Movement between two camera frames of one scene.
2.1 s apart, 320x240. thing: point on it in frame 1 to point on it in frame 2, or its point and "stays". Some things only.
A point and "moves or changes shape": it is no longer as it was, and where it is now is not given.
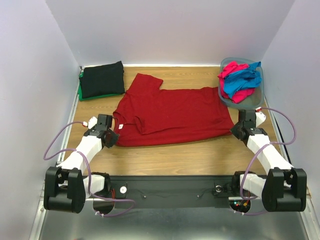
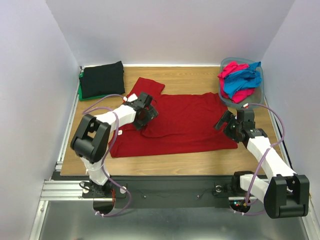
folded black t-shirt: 103,80 stays
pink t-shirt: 231,67 stays
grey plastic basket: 254,101 stays
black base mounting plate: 173,192 stays
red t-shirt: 146,114 moves or changes shape
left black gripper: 114,140 to 151,114
